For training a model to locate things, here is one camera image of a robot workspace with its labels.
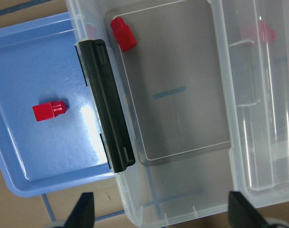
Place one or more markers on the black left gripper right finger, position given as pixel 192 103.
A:
pixel 241 213

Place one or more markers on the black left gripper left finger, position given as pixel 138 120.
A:
pixel 83 214

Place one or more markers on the red block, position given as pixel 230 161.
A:
pixel 49 110
pixel 123 34

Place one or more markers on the blue plastic tray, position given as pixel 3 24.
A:
pixel 49 133

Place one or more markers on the black box latch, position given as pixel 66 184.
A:
pixel 97 70

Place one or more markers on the clear plastic storage box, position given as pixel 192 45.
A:
pixel 176 92

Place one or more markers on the red block in box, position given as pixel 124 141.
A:
pixel 123 34

